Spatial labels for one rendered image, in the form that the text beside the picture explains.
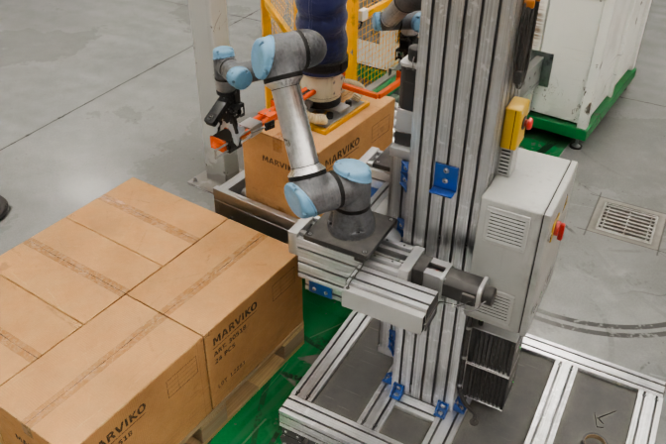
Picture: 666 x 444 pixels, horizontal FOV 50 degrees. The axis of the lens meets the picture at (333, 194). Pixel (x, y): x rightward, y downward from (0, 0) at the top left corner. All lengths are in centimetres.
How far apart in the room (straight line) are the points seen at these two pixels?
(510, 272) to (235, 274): 115
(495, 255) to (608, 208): 232
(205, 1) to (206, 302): 174
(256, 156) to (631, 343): 192
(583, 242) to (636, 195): 65
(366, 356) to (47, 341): 122
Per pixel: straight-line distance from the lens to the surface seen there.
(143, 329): 271
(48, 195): 457
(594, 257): 406
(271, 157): 301
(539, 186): 221
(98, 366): 262
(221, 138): 265
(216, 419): 299
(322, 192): 207
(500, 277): 226
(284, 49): 206
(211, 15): 389
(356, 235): 220
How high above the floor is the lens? 239
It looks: 34 degrees down
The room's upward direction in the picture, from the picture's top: 1 degrees clockwise
